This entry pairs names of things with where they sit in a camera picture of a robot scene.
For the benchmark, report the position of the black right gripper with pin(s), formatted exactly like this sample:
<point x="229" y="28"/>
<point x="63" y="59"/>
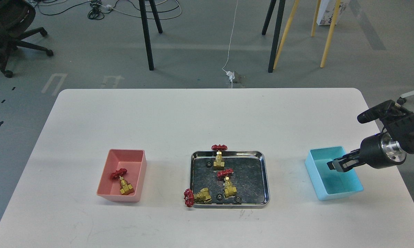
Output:
<point x="378" y="151"/>

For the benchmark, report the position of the brass valve red handle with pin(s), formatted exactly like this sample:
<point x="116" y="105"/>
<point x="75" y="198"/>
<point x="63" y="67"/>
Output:
<point x="125" y="187"/>

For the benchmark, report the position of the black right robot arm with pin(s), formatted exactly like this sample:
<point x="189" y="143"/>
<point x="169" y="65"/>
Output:
<point x="398" y="122"/>

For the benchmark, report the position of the blue plastic box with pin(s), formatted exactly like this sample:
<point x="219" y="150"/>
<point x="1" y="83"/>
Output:
<point x="330" y="184"/>

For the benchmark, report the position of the brass valve tray centre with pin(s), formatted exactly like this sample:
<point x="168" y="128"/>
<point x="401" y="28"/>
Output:
<point x="229" y="188"/>

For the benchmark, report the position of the brass valve at tray top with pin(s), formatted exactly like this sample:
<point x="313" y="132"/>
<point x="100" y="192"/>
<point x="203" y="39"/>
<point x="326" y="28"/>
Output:
<point x="219" y="163"/>

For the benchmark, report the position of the brass valve tray corner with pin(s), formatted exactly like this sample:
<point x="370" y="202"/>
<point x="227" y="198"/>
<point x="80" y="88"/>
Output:
<point x="203" y="197"/>

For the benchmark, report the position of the white cardboard box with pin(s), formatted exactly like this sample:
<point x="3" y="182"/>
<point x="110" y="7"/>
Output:
<point x="326" y="10"/>

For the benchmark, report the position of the pink plastic box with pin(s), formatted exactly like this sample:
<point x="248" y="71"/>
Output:
<point x="135" y="162"/>

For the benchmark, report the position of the stainless steel tray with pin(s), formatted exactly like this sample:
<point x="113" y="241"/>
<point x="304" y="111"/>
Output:
<point x="249" y="178"/>

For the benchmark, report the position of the black stand legs right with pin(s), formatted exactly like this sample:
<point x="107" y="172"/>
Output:
<point x="278" y="22"/>

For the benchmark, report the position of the black stand legs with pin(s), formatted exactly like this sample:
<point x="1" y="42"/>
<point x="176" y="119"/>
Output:
<point x="146" y="32"/>
<point x="278" y="22"/>

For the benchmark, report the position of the black office chair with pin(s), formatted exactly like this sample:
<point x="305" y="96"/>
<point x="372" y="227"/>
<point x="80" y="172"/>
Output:
<point x="15" y="18"/>

